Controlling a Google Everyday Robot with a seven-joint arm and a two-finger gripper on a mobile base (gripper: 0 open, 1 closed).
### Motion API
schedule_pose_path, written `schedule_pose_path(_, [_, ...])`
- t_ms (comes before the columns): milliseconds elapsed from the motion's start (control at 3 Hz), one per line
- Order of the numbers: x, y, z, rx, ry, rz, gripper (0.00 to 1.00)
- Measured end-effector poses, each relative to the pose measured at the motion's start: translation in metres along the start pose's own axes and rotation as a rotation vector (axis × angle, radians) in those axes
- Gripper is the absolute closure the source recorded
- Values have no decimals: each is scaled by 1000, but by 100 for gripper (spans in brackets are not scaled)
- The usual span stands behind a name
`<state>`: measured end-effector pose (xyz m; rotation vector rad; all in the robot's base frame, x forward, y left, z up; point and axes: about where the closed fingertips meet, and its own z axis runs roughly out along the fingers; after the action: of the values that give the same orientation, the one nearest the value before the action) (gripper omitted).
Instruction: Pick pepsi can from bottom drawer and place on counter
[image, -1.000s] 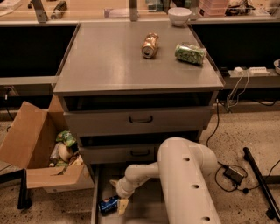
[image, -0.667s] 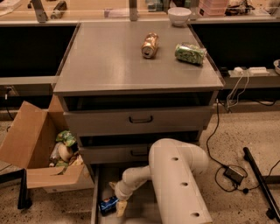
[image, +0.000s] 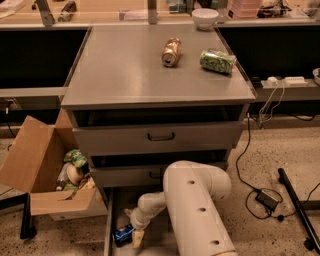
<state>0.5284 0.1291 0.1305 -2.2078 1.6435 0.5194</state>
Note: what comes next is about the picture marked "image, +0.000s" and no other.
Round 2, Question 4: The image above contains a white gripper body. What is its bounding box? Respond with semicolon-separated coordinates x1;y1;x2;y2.
130;208;151;230

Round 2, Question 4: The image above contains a blue pepsi can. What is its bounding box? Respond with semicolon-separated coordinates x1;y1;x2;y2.
112;224;135;247

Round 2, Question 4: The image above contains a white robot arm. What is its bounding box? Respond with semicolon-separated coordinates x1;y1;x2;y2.
126;161;238;256

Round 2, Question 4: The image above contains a bottom grey drawer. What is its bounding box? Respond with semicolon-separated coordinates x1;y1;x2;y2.
104;186;180;256

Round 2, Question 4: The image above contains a grey drawer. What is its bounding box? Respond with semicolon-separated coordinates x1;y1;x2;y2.
73;121;242;156
89;161;230;188
104;186;180;256

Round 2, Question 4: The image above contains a middle grey drawer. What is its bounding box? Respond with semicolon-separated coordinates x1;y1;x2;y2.
89;161;230;188

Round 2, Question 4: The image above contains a top grey drawer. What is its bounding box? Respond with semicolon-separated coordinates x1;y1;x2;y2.
73;121;242;156

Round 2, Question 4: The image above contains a grey drawer cabinet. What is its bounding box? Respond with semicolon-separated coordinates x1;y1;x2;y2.
60;23;258;200

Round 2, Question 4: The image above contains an orange soda can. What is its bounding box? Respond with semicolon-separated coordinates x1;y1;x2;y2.
161;38;182;67

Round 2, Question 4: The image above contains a green soda can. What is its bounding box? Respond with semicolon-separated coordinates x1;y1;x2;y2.
200;49;236;74

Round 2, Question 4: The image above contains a white round object in box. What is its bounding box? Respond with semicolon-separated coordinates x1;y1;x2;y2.
67;165;83;185

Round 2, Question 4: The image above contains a green chip bag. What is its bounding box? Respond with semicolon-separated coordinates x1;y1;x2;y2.
64;149;87;168

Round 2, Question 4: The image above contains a black chair leg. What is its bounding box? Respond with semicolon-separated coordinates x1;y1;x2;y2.
0;193;37;239

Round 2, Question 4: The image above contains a brown cardboard box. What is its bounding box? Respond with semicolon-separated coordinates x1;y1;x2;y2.
0;110;107;221

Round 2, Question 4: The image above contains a black power adapter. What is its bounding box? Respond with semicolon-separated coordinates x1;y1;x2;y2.
255;190;279;212

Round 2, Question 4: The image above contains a black metal stand leg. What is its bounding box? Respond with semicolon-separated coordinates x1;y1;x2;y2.
278;168;320;255

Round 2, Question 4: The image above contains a white power strip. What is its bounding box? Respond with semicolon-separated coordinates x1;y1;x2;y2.
265;77;308;88

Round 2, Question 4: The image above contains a white bowl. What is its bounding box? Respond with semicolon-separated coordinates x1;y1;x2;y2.
192;8;219;31

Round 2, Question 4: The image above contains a pink plastic container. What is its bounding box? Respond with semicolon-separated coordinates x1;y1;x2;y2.
227;0;261;19

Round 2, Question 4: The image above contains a black power cable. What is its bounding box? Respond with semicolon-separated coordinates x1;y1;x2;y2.
235;113;320;222

